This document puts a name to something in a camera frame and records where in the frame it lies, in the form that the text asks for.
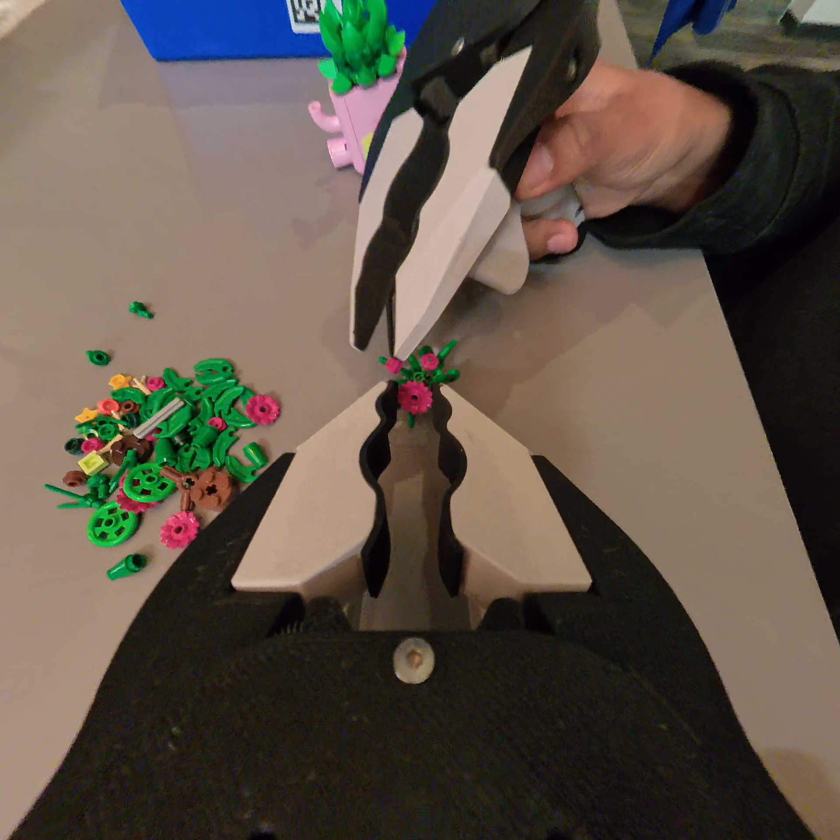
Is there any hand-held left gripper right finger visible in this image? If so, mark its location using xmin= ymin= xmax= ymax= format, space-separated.
xmin=436 ymin=385 xmax=592 ymax=627

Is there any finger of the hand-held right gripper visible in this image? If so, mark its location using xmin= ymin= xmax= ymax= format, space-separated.
xmin=350 ymin=107 xmax=455 ymax=353
xmin=392 ymin=45 xmax=534 ymax=361

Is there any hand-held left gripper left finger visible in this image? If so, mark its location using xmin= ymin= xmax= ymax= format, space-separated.
xmin=231 ymin=381 xmax=399 ymax=630

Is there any pile of toy brick pieces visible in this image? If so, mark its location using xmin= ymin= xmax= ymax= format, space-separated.
xmin=45 ymin=357 xmax=270 ymax=549

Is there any green spiky toy plant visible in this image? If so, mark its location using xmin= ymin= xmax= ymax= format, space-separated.
xmin=379 ymin=340 xmax=461 ymax=429

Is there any person's right hand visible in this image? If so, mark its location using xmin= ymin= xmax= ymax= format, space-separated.
xmin=515 ymin=60 xmax=733 ymax=261

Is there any pink toy brick flowerpot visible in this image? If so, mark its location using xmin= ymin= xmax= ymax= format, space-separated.
xmin=308 ymin=0 xmax=409 ymax=175

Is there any blue plastic bin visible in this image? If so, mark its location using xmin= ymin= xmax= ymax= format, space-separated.
xmin=120 ymin=0 xmax=441 ymax=62

